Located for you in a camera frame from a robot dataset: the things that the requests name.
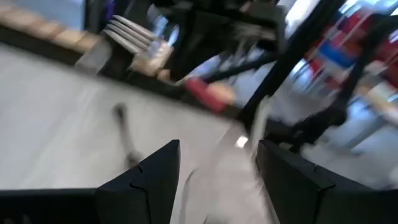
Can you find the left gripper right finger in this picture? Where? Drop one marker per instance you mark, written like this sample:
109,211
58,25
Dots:
304,199

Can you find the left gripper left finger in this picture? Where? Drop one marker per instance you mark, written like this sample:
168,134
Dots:
149,186

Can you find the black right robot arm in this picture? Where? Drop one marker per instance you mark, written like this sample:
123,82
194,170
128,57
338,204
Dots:
202,37

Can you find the dark red tool case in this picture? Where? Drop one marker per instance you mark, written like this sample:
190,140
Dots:
205,95

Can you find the black aluminium table frame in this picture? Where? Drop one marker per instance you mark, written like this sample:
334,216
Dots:
37,46

